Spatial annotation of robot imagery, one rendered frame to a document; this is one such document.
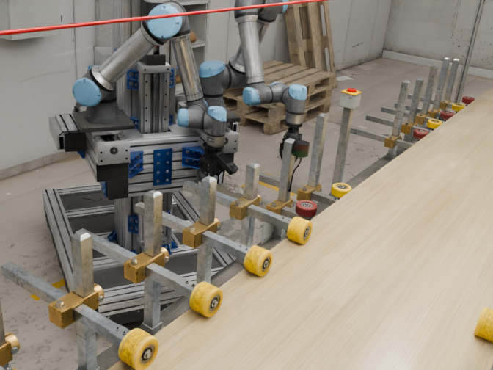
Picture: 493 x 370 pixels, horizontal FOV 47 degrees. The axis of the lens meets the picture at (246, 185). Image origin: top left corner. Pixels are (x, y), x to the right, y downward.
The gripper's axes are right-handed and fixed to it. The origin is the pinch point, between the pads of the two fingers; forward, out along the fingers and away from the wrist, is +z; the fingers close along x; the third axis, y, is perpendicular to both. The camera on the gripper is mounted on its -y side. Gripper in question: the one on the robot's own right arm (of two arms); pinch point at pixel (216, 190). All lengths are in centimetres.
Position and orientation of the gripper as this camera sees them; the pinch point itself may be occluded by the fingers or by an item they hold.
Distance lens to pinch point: 236.2
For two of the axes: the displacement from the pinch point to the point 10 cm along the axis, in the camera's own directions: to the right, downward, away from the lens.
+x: -5.7, 3.0, -7.7
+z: -0.8, 9.1, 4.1
